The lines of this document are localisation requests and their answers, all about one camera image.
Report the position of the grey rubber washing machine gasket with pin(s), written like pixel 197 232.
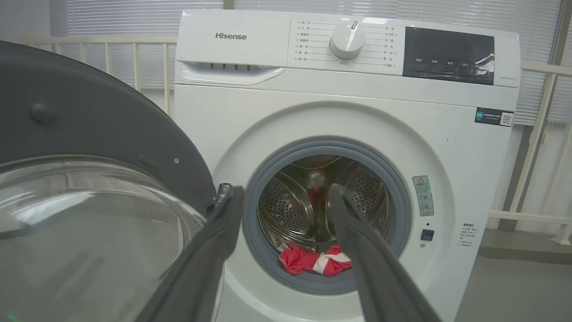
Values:
pixel 400 210

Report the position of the printed text label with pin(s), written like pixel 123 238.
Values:
pixel 467 234

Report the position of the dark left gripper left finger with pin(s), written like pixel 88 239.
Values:
pixel 196 273

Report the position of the red and white garment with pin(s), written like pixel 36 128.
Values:
pixel 297 259

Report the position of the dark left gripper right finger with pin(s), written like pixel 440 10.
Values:
pixel 380 281

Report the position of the black QR code sticker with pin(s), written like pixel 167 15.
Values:
pixel 494 117

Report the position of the white front-load washing machine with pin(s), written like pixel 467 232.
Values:
pixel 313 116

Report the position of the grey warning sticker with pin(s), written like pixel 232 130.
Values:
pixel 423 196

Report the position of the white washing machine dial knob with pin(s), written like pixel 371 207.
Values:
pixel 347 41

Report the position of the black rectangular box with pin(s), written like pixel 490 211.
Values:
pixel 427 235

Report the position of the white railing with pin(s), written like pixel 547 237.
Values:
pixel 107 40
pixel 534 134

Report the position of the black round washer door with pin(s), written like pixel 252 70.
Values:
pixel 98 116

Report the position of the black washing machine control panel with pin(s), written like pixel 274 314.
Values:
pixel 442 53

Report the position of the white detergent drawer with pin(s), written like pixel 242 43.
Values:
pixel 232 49

